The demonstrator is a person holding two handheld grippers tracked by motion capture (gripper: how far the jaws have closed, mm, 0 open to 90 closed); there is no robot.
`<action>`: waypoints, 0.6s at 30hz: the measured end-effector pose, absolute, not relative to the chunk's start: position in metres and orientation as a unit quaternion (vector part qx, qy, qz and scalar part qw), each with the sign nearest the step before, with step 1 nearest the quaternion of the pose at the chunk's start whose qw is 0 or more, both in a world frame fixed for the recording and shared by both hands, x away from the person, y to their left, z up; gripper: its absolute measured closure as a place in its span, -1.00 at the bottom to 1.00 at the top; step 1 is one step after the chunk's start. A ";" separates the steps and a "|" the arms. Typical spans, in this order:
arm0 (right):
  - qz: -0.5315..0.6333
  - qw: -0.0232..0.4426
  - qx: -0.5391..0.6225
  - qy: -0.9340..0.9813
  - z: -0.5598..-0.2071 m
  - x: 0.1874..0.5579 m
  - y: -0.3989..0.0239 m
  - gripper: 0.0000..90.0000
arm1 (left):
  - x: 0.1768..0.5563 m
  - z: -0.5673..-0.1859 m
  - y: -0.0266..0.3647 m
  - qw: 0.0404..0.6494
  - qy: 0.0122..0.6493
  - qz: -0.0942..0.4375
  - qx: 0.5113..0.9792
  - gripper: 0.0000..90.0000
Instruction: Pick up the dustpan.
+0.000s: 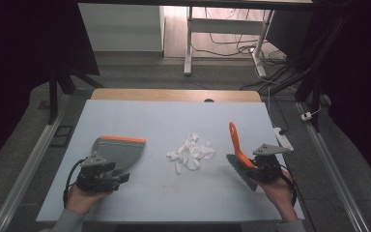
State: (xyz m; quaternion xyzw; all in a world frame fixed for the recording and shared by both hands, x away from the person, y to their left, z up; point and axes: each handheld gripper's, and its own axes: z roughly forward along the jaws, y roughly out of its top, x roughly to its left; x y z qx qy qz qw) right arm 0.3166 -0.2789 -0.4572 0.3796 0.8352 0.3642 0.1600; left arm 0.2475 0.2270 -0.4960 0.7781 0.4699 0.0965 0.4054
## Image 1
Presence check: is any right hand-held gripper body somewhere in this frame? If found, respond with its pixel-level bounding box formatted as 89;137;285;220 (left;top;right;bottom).
252;143;293;184

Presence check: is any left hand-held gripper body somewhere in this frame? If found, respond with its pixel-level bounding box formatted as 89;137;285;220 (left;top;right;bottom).
75;154;121;193

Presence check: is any grey dustpan with orange edge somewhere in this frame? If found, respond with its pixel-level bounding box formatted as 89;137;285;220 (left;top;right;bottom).
91;134;147;178

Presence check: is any orange-handled grey brush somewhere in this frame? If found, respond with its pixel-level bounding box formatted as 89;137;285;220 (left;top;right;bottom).
225;121;259;192

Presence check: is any pile of white paper scraps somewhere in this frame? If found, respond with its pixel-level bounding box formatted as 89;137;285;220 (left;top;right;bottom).
166;131;216;175

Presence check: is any person's left hand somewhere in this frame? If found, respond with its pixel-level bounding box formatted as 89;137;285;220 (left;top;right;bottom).
65;184;114;216

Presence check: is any person's right hand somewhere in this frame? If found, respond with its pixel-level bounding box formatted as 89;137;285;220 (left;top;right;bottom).
254;169;300;223

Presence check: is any white power strip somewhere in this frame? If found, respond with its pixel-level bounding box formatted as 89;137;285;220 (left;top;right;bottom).
272;127;295;153

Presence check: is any pale foam board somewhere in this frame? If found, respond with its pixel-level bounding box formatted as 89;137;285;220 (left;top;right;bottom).
36;99;305;224

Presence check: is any wooden table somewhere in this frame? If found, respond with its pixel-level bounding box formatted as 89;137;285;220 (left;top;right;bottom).
91;88;263;104

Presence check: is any black tripod stand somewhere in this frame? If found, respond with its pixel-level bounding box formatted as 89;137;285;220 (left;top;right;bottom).
46;62;104;126
262;14;351;133

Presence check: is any black curtain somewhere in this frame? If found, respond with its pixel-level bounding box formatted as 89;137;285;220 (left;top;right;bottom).
302;0;371;194
0;0;101;177

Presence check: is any white cabinet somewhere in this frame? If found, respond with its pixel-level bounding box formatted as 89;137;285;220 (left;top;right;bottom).
77;3;166;53

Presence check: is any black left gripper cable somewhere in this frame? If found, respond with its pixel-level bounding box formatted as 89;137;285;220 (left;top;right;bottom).
63;158;87;207

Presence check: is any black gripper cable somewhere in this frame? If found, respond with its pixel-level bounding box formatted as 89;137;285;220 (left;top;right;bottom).
279;163;299;207
63;158;87;207

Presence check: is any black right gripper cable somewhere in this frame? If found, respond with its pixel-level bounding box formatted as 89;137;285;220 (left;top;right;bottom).
279;163;299;207

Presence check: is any black rectangular frame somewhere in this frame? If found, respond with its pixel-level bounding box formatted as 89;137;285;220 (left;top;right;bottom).
49;125;75;149

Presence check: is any aluminium rail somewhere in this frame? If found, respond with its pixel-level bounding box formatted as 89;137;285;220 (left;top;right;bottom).
0;93;72;232
295;101;371;232

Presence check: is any tangle of floor cables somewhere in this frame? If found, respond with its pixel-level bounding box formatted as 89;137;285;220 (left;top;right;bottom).
191;8;289;67

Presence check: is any white desk frame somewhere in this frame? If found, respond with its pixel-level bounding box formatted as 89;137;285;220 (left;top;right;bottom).
183;6;276;78

